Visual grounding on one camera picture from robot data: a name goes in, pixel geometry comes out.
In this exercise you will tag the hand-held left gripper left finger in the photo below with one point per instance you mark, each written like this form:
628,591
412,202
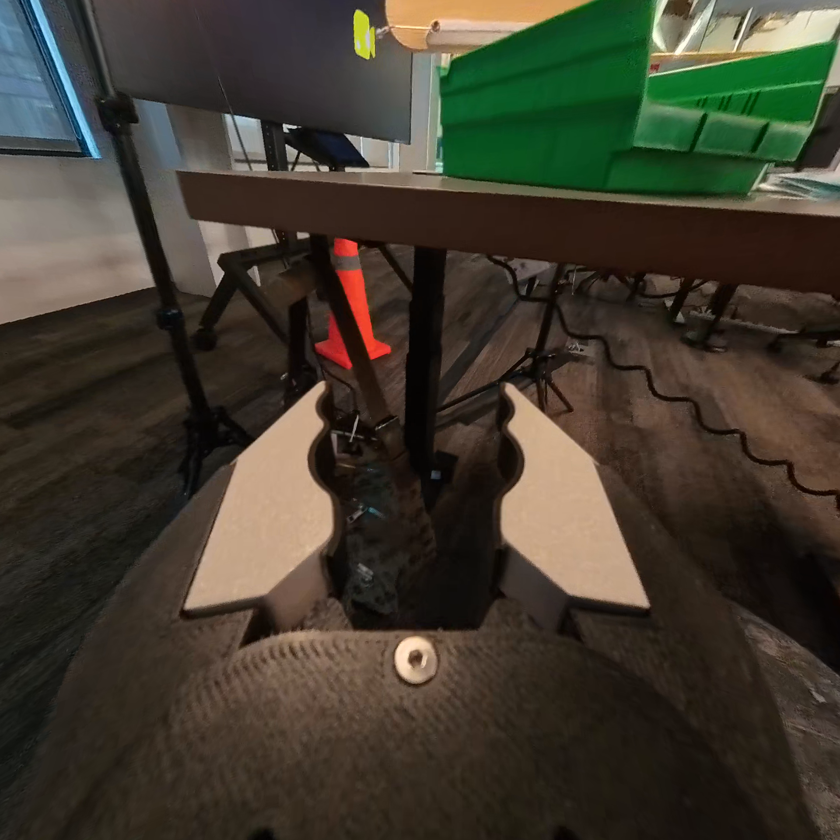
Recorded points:
269,525

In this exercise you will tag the black table leg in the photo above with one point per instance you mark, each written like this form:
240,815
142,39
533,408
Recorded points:
425,361

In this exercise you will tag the black wheeled screen stand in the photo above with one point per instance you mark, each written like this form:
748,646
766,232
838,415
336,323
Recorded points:
275,275

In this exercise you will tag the large black screen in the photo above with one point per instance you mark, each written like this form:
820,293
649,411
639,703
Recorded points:
262,65

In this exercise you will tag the black tripod stand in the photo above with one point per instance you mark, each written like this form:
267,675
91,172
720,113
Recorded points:
148,262

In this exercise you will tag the black diagonal table brace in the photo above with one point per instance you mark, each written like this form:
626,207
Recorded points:
358,348

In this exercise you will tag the green plastic bin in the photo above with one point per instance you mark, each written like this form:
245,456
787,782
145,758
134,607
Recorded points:
722,124
538,98

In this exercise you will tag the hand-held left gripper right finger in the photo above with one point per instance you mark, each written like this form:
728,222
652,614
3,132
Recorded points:
564,525

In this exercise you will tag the tan round wooden board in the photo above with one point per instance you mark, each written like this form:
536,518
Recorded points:
472,16

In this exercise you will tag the yellow sticker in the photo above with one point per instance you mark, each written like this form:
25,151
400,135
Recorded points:
364,33

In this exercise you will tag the window with blinds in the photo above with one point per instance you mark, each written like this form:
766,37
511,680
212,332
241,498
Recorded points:
33,72

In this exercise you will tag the orange traffic cone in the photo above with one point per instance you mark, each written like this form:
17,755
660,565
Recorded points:
353,308

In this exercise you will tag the small black tripod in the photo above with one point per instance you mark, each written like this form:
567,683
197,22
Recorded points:
538,354

